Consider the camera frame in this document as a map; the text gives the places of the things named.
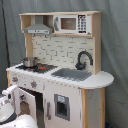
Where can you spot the white oven door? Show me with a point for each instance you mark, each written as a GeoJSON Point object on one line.
{"type": "Point", "coordinates": [23, 102]}

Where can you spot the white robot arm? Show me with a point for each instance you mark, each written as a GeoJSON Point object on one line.
{"type": "Point", "coordinates": [8, 116]}

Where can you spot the wooden toy kitchen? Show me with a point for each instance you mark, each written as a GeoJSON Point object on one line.
{"type": "Point", "coordinates": [86, 98]}

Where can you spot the grey toy sink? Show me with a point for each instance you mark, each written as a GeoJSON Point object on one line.
{"type": "Point", "coordinates": [72, 74]}

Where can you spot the black toy faucet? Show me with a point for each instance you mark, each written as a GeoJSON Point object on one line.
{"type": "Point", "coordinates": [80, 64]}

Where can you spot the black toy stovetop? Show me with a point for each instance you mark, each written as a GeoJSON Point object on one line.
{"type": "Point", "coordinates": [39, 68]}

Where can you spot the silver toy pot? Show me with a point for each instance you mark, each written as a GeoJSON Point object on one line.
{"type": "Point", "coordinates": [30, 61]}

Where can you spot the right red stove knob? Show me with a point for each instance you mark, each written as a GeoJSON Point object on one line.
{"type": "Point", "coordinates": [33, 84]}

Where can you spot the red stove knob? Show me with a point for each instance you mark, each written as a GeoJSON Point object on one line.
{"type": "Point", "coordinates": [33, 84]}
{"type": "Point", "coordinates": [14, 79]}

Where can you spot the toy microwave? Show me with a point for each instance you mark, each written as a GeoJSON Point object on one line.
{"type": "Point", "coordinates": [73, 24]}

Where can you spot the grey range hood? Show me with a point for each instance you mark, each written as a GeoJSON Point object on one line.
{"type": "Point", "coordinates": [38, 27]}

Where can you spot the left red stove knob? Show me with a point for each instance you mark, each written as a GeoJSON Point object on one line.
{"type": "Point", "coordinates": [14, 79]}

